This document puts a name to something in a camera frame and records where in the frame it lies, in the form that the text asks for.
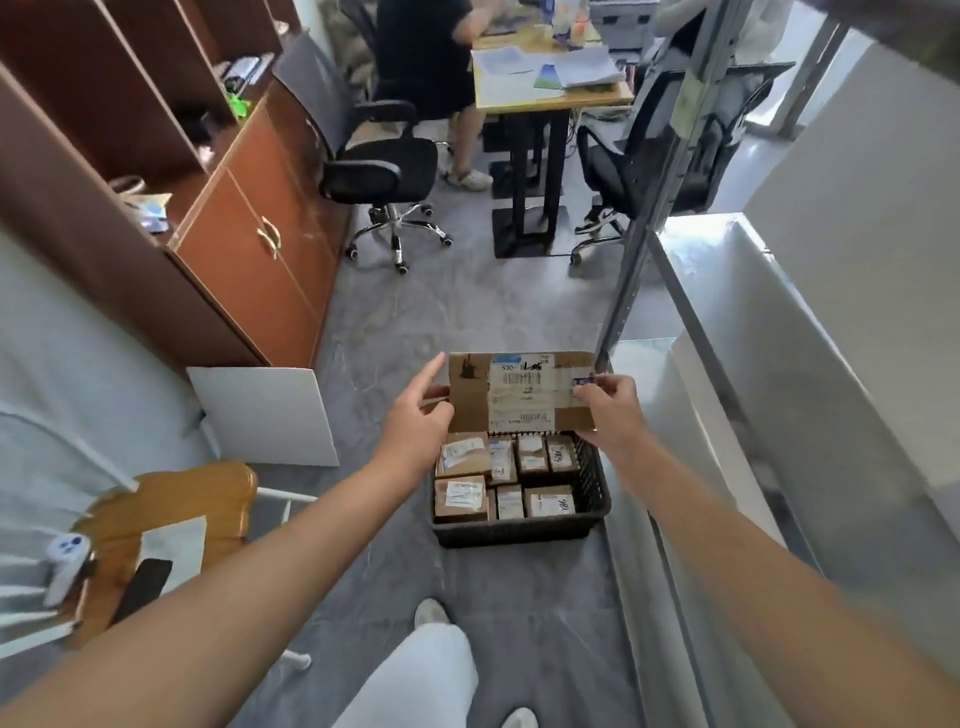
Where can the person's right hand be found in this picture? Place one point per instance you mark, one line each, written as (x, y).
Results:
(611, 420)

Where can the person's left hand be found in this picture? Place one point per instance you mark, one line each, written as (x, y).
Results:
(412, 435)

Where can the large parcel torn label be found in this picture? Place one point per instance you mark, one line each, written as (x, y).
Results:
(461, 469)

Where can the tall narrow cardboard parcel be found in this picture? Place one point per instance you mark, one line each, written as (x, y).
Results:
(469, 405)

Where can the black plastic basket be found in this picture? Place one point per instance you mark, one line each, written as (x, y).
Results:
(592, 502)

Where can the parcel with handwritten label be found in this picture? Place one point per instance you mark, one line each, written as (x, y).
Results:
(502, 461)

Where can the cardboard parcel marked 786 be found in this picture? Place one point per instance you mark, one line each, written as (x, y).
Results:
(551, 502)

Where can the small parcel with characters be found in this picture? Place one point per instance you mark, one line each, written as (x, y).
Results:
(510, 502)

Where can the person's left forearm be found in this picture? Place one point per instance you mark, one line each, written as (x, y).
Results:
(210, 630)

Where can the person's right forearm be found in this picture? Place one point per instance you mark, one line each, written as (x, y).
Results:
(787, 600)

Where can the person's white left shoe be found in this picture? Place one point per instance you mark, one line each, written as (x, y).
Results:
(431, 613)

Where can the person's white shoe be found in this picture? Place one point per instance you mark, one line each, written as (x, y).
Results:
(519, 718)
(431, 613)

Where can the person's white trousers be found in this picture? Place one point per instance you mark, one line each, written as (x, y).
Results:
(420, 675)

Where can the person's white right shoe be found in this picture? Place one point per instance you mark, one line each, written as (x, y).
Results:
(519, 718)

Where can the white flat board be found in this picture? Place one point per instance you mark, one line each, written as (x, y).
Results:
(262, 416)

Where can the grey metal shelf rack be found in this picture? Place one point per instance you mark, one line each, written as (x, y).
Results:
(645, 225)

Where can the brown wooden cabinet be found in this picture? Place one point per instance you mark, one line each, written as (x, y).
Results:
(247, 285)

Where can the light wooden desk black legs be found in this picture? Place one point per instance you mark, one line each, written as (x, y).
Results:
(532, 210)

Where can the white paper sheet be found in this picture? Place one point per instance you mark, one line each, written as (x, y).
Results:
(184, 540)

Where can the black office chair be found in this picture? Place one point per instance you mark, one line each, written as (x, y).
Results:
(382, 169)
(356, 22)
(622, 165)

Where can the black smartphone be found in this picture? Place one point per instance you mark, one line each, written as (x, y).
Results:
(142, 589)

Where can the pale green paper label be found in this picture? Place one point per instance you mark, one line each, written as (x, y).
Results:
(690, 105)

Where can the scattered white documents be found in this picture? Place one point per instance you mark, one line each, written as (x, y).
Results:
(517, 71)

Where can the white handheld controller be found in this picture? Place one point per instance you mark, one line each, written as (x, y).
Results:
(66, 562)

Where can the small green object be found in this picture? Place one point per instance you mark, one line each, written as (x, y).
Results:
(240, 106)

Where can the grey desktop printer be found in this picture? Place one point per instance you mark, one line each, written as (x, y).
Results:
(622, 22)

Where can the wooden chair white metal frame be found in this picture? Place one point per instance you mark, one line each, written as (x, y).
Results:
(202, 495)

